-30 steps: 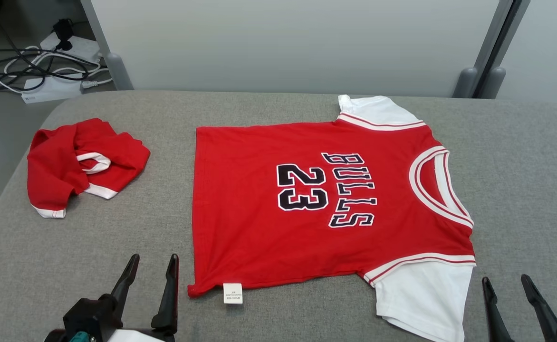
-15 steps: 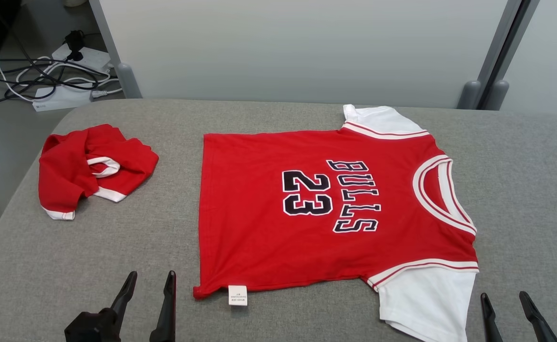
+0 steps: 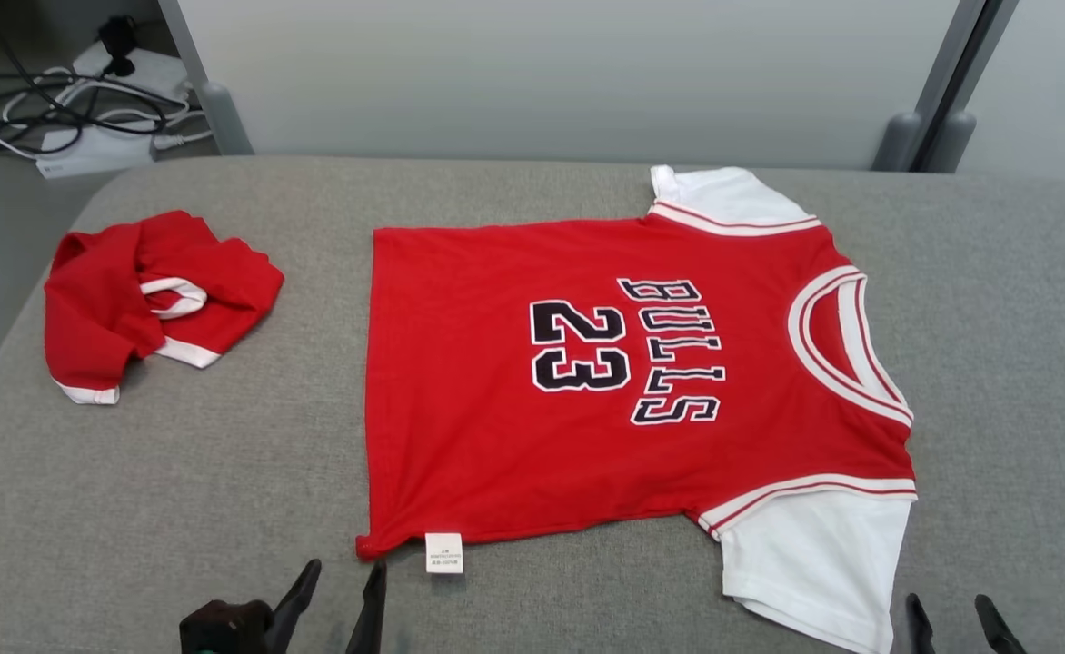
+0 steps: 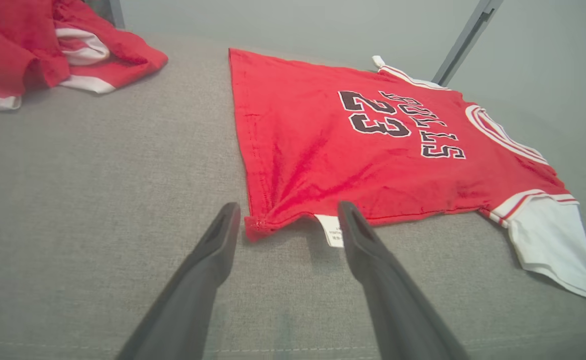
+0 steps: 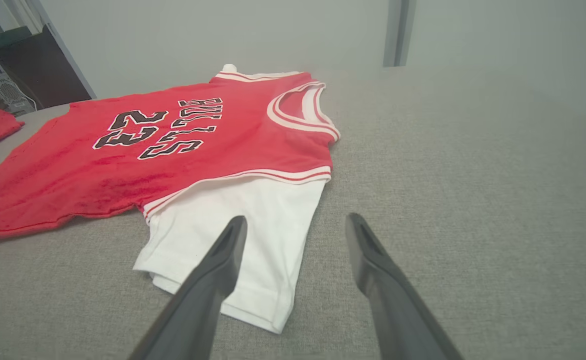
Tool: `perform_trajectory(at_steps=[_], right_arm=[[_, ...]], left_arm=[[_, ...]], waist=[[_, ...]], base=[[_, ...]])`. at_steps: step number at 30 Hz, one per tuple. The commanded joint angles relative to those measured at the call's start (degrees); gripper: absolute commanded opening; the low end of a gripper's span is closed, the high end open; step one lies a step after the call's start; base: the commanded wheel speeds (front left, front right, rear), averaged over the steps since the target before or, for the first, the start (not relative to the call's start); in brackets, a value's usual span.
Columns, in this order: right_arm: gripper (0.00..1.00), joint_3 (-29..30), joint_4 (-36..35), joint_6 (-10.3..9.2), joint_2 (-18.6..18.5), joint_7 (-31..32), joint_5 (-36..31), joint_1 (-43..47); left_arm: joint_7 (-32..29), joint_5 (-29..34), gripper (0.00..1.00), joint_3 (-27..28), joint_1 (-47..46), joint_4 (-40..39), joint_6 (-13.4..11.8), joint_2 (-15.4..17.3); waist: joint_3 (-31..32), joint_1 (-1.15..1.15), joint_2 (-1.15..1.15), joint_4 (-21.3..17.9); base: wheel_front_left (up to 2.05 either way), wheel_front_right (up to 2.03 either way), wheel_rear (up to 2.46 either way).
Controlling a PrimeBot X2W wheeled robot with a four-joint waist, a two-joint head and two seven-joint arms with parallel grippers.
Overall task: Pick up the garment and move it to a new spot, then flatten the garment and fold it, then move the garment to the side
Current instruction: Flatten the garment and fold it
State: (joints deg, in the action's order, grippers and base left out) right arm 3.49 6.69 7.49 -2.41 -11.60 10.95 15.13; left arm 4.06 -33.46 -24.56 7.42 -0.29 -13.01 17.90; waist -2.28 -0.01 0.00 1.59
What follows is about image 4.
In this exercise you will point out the red shorts white trim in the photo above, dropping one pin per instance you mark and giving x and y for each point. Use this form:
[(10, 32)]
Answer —
[(13, 45)]

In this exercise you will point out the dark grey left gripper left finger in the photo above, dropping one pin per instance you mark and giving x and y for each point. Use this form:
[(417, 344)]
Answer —
[(193, 300)]

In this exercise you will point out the red Bulls 23 jersey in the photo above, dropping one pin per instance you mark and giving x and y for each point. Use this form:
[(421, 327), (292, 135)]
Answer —
[(313, 150)]

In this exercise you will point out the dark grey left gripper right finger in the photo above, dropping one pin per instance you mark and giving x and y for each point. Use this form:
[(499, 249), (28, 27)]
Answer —
[(398, 310)]

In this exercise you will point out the grey metal post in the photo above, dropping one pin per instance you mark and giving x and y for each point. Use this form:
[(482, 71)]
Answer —
[(110, 11), (465, 40)]

